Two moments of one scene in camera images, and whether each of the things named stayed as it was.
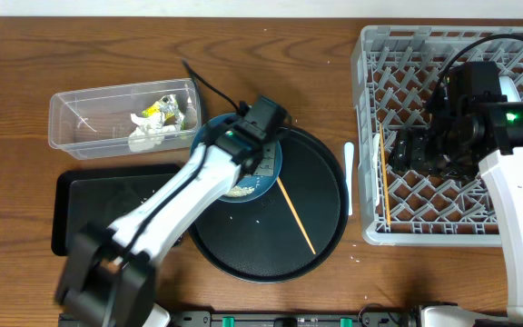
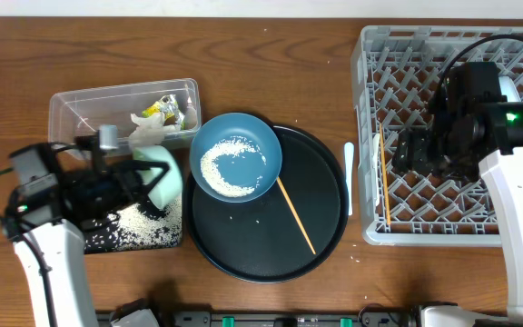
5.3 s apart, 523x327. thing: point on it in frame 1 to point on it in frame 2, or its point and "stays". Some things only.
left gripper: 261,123 to 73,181
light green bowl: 267,163 to 167,193
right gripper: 409,154 stays
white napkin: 149,133 stays
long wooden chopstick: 385,173 stays
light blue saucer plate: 508,88 stays
